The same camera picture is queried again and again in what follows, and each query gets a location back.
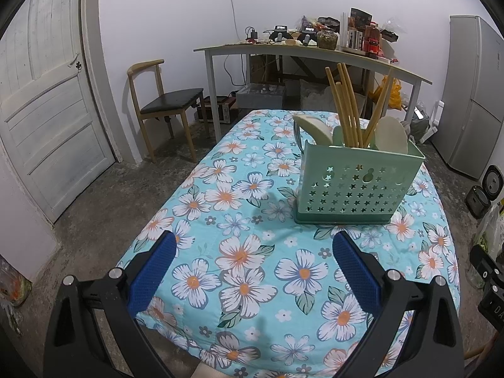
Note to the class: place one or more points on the white bag under desk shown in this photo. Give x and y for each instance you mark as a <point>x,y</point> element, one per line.
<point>315,94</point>

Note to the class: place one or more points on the steel canister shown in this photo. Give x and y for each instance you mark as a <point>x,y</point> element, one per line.
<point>354,39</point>

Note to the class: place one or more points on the wooden chair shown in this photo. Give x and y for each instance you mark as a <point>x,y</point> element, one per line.
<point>173,100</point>

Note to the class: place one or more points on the grey refrigerator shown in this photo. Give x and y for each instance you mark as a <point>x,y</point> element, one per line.
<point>468,86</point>

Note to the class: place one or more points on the black rice cooker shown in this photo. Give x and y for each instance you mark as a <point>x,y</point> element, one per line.
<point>478,202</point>

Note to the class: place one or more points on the white foam box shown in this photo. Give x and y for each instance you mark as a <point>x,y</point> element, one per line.
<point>262,95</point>

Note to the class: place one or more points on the dark printed box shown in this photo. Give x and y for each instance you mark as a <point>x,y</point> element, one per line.
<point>360,17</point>

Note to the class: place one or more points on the yellow plastic bag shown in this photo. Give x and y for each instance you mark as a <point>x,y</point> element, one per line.
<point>388,94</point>

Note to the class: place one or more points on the white upright appliance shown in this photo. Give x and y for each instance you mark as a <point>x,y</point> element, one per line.
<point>437,120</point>

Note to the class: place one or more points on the bundle of bamboo chopsticks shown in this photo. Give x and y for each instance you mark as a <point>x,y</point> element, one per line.
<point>346,118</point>

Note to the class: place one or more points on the dark green bag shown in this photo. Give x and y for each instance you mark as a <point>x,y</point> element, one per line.
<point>419,126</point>

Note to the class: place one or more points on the white plastic spoon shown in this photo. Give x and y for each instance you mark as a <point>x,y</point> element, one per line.
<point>390,134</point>
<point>315,126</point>

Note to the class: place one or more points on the blue floral tablecloth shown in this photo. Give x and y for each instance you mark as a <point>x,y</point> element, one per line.
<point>244,204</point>

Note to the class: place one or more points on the green and white plastic bag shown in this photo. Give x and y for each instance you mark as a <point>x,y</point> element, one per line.
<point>490,232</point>

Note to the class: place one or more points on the black device on desk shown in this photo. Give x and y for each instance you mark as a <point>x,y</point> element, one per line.
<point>280,32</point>
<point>307,34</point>

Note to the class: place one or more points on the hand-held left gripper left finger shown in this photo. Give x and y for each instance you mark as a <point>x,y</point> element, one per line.
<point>153,275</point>

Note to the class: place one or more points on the clear bag with orange contents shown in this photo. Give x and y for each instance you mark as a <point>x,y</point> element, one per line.
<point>13,283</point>

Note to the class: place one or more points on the white panelled door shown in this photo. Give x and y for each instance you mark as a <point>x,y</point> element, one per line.
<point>51,106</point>

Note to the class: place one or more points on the glass jar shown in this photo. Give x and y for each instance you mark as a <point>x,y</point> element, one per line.
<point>327,39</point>

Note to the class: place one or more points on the dark green spoon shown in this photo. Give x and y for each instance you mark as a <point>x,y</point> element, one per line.
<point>295,126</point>

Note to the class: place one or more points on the brown toaster oven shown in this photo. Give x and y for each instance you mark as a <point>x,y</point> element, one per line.
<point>214,111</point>

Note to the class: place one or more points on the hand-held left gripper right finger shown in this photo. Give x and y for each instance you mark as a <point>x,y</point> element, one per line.
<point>356,271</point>

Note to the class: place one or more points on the grey desk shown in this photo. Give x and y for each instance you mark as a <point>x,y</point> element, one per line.
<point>210,86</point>

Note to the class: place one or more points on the pale green spoon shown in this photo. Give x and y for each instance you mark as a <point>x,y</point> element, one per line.
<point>338,136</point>

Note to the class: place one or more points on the green perforated utensil holder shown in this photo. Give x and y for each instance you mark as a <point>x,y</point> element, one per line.
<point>354,189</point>

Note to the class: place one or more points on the black charger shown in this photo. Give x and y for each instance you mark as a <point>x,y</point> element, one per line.
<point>252,31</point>

